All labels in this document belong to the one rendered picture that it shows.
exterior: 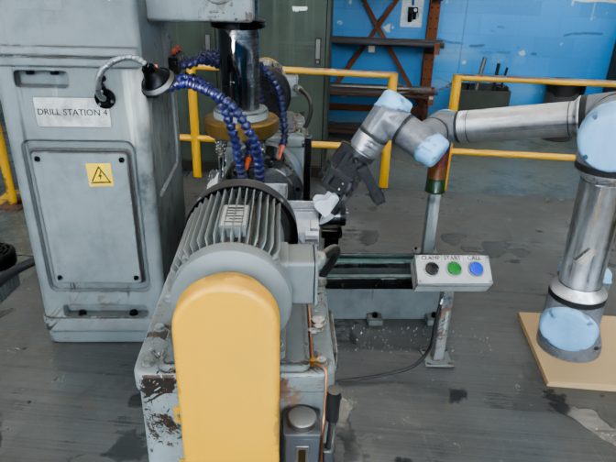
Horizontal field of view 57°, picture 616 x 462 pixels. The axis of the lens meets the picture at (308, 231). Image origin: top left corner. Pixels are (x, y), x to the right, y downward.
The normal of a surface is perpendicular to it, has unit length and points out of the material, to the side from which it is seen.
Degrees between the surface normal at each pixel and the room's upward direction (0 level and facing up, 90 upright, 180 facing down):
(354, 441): 0
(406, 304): 90
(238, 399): 90
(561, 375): 2
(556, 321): 99
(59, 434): 0
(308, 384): 90
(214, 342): 90
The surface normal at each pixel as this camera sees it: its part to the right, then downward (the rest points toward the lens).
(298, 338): 0.03, -0.90
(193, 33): -0.09, 0.43
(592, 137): -0.51, 0.26
